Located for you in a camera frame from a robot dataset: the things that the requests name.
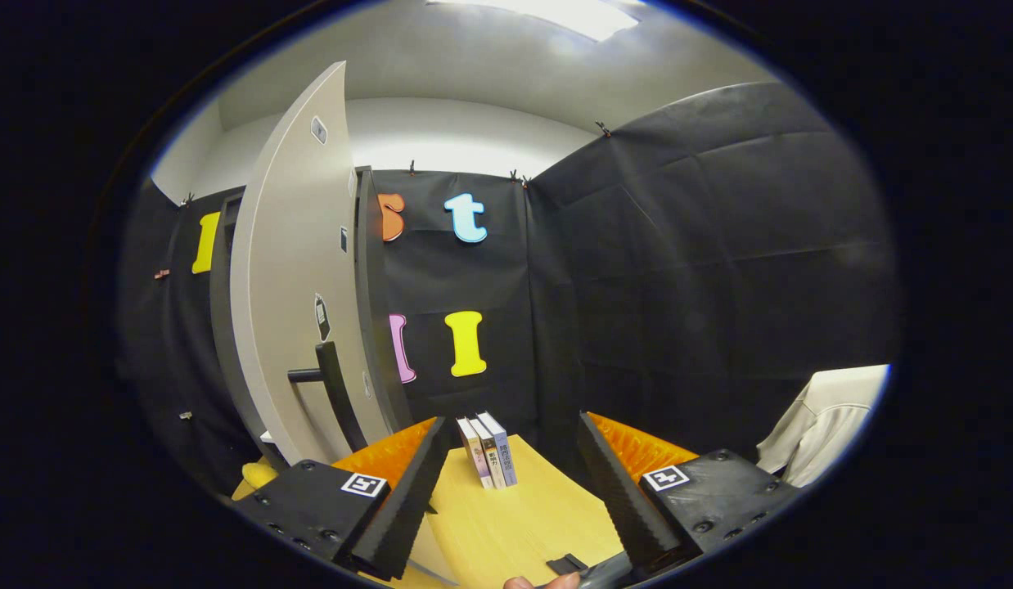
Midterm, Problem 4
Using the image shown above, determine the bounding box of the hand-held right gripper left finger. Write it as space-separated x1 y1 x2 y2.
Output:
232 416 447 582

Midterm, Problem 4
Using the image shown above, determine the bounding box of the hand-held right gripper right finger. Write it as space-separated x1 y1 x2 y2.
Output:
576 411 802 578

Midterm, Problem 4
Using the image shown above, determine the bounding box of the black door handle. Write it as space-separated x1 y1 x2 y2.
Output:
287 341 368 453

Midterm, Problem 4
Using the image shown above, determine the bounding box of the yellow knitted coaster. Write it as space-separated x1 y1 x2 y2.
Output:
241 458 280 492

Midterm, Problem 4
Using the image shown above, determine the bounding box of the beige cabinet door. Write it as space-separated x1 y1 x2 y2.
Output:
230 61 393 467

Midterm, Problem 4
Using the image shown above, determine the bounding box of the dark grey cabinet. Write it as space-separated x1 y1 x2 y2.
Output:
210 168 413 471

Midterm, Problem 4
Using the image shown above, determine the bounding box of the brown spine book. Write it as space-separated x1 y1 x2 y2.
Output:
470 416 507 489

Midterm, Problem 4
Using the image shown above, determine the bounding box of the blue spine book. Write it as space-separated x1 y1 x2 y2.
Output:
478 411 518 488

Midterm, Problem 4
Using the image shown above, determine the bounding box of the person's beige shirt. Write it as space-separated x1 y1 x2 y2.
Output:
756 365 890 488

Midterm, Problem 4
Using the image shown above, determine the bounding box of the black backdrop cloth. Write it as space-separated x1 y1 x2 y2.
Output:
118 80 896 492

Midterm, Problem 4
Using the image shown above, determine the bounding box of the long ceiling light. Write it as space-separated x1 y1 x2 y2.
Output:
429 0 638 42

